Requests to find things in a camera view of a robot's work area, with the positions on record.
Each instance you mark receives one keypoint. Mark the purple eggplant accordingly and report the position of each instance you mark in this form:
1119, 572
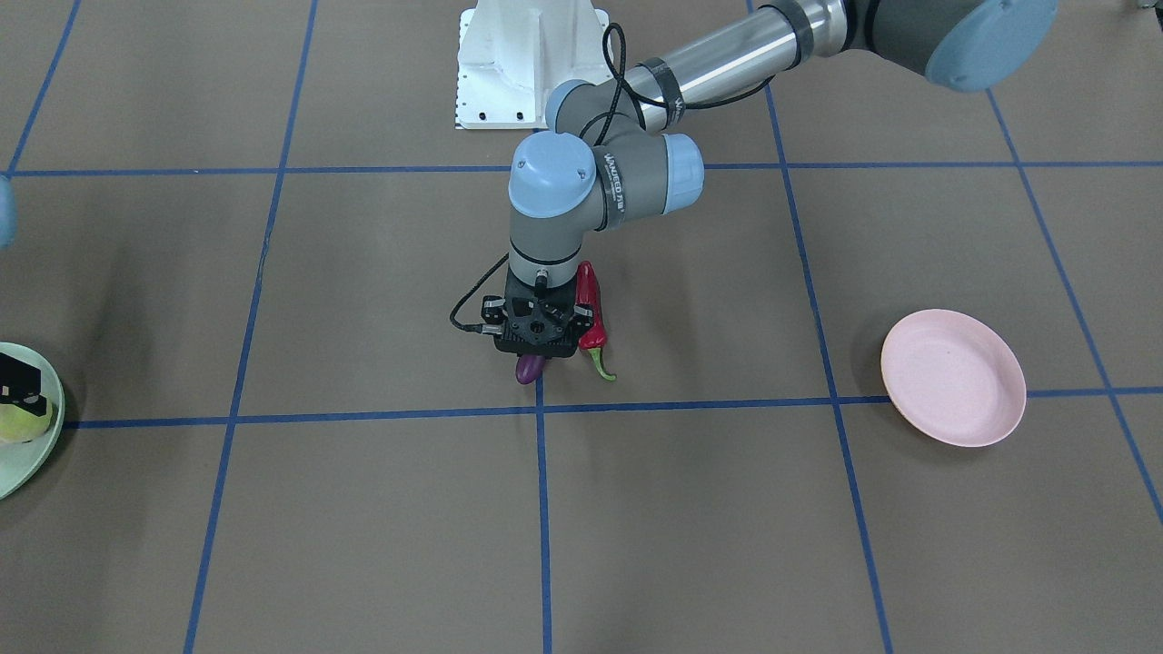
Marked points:
529, 368

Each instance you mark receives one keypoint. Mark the white camera stand column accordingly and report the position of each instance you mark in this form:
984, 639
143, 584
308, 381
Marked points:
513, 54

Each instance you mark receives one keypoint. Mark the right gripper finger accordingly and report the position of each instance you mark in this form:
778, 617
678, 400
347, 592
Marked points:
21, 386

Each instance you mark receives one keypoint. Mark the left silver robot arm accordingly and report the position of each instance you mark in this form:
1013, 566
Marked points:
609, 154

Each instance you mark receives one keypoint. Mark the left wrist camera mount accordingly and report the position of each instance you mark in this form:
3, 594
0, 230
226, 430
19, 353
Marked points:
493, 313

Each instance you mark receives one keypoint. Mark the green plate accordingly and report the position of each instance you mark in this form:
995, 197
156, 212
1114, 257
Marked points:
21, 461

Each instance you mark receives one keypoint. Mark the yellow pink peach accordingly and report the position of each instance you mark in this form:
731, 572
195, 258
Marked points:
19, 425

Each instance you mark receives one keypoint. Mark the pink plate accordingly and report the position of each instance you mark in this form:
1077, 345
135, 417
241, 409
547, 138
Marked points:
953, 378

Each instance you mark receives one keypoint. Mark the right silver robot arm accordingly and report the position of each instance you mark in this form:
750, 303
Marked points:
8, 223

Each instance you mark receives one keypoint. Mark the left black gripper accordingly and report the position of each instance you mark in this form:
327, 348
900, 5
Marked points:
493, 312

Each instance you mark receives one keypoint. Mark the red chili pepper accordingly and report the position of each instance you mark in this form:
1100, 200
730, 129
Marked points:
595, 339

